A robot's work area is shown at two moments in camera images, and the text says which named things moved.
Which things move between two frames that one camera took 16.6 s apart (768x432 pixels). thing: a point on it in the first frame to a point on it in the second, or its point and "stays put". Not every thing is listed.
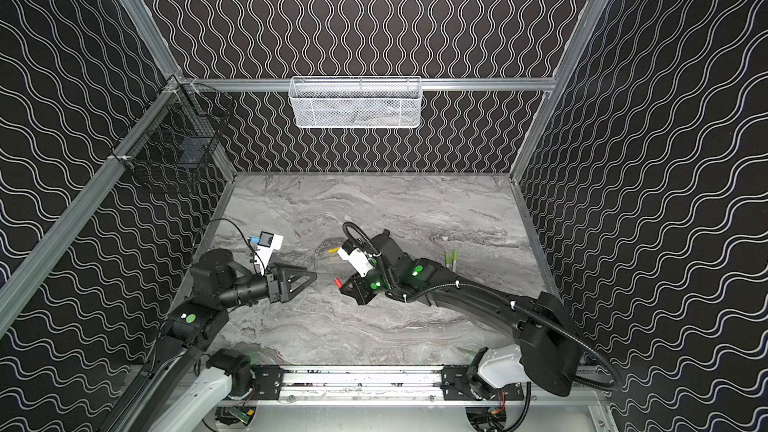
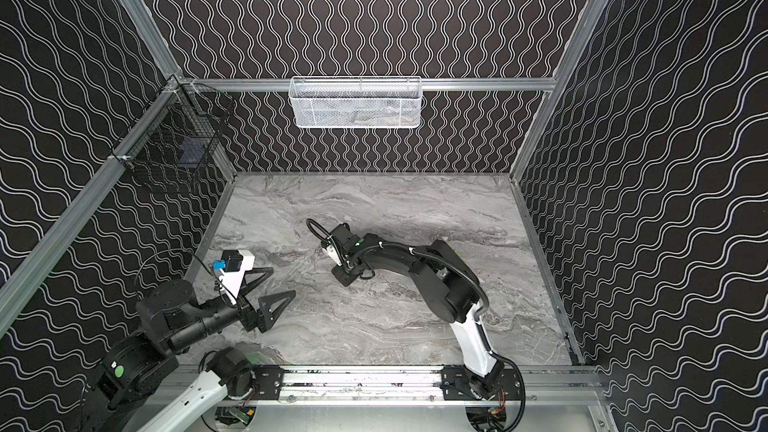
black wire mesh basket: (178, 135) stays put
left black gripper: (274, 283) to (248, 310)
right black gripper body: (358, 287) to (344, 276)
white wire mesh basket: (355, 102) stays put
